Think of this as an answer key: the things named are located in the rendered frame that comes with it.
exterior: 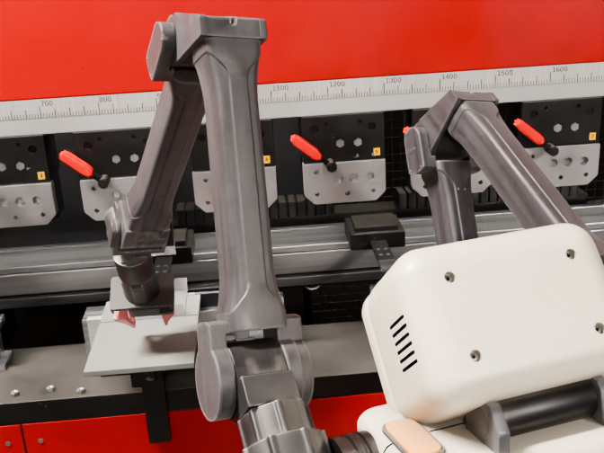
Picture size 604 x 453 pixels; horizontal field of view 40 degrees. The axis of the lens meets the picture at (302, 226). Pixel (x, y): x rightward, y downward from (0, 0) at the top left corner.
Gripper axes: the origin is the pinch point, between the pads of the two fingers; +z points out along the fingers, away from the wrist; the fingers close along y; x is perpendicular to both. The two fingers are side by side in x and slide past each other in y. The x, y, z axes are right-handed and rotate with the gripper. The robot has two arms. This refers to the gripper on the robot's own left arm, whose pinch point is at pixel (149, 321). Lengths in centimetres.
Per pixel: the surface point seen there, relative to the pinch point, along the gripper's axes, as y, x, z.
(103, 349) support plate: 8.0, 3.7, 1.9
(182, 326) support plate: -4.9, -1.5, 4.9
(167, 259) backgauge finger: -0.2, -28.4, 19.9
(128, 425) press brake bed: 6.9, 8.4, 21.7
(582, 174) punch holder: -81, -20, -7
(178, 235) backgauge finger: -2.5, -34.7, 20.1
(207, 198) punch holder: -11.0, -20.5, -7.5
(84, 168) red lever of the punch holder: 9.2, -21.6, -16.3
